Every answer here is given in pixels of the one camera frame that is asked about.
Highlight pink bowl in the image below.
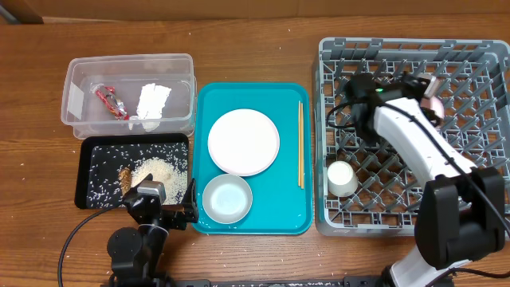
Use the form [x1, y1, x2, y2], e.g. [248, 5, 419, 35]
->
[418, 73, 445, 129]

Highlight grey bowl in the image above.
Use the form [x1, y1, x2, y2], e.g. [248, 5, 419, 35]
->
[202, 174, 253, 224]

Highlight red snack wrapper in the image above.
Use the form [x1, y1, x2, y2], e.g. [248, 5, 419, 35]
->
[92, 84, 129, 120]

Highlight white napkin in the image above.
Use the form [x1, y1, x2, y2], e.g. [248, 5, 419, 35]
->
[129, 83, 171, 121]

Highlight pink plate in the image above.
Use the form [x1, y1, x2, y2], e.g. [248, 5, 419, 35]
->
[207, 108, 280, 177]

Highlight wooden chopstick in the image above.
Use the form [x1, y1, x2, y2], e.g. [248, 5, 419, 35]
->
[298, 101, 303, 189]
[301, 102, 304, 190]

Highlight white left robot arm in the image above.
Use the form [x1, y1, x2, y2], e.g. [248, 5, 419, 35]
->
[107, 175, 198, 287]

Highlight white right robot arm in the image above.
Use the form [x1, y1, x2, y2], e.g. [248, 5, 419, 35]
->
[344, 73, 509, 286]

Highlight grey dishwasher rack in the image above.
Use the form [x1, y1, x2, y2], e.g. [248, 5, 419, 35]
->
[312, 37, 509, 237]

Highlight rice and food scraps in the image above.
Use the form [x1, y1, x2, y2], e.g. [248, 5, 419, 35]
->
[85, 142, 188, 209]

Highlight black plastic tray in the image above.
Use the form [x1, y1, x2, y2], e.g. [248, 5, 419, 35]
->
[74, 133, 189, 209]

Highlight clear plastic bin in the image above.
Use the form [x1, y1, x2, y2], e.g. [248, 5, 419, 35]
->
[61, 53, 197, 140]

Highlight white cup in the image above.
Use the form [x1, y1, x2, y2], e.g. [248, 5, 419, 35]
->
[327, 161, 359, 197]

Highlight teal serving tray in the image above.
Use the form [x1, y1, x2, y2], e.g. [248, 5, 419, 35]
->
[192, 82, 313, 235]

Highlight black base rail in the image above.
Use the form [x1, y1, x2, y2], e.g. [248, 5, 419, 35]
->
[99, 274, 455, 287]

